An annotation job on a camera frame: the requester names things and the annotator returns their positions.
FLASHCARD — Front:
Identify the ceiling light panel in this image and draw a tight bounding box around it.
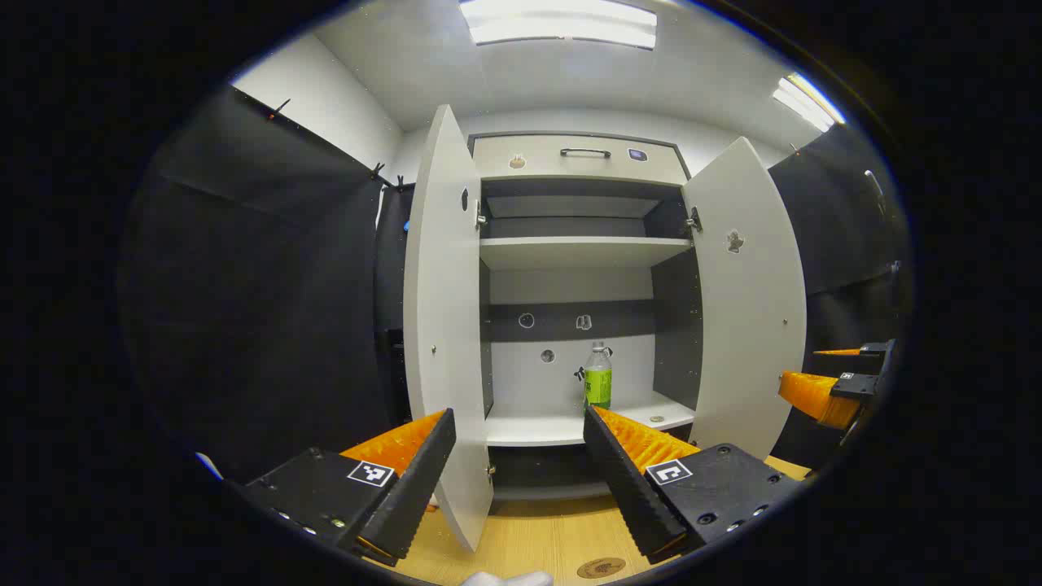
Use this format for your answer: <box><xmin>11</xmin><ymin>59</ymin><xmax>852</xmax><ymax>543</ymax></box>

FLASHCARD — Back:
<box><xmin>458</xmin><ymin>0</ymin><xmax>658</xmax><ymax>50</ymax></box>
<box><xmin>772</xmin><ymin>72</ymin><xmax>847</xmax><ymax>133</ymax></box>

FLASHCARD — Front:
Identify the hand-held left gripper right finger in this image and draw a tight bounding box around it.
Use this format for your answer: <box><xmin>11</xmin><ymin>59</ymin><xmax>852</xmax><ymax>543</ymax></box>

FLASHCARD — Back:
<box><xmin>583</xmin><ymin>405</ymin><xmax>803</xmax><ymax>564</ymax></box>

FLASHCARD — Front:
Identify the white cabinet door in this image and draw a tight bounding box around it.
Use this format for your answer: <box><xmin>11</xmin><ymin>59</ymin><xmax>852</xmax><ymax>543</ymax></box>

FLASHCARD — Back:
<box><xmin>681</xmin><ymin>137</ymin><xmax>808</xmax><ymax>461</ymax></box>
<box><xmin>403</xmin><ymin>104</ymin><xmax>495</xmax><ymax>553</ymax></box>

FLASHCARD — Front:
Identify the white and grey cabinet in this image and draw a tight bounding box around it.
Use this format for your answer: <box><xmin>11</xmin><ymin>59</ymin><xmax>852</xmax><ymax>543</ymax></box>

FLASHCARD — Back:
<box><xmin>467</xmin><ymin>130</ymin><xmax>706</xmax><ymax>502</ymax></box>

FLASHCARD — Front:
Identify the black backdrop cloth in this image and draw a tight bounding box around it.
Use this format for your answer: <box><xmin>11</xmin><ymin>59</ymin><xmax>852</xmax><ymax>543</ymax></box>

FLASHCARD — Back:
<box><xmin>120</xmin><ymin>88</ymin><xmax>418</xmax><ymax>483</ymax></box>
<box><xmin>768</xmin><ymin>122</ymin><xmax>914</xmax><ymax>470</ymax></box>

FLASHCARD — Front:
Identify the white cabinet drawer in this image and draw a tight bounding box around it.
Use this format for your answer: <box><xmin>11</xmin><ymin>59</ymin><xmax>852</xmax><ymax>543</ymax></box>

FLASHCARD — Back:
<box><xmin>472</xmin><ymin>134</ymin><xmax>690</xmax><ymax>186</ymax></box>

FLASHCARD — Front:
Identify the green plastic bottle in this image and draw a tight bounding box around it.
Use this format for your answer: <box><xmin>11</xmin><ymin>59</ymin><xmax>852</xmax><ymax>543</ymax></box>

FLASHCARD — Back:
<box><xmin>584</xmin><ymin>341</ymin><xmax>613</xmax><ymax>410</ymax></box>

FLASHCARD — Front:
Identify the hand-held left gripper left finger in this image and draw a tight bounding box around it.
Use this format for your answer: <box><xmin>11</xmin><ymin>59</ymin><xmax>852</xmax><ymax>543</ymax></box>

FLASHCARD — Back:
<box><xmin>221</xmin><ymin>409</ymin><xmax>458</xmax><ymax>568</ymax></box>

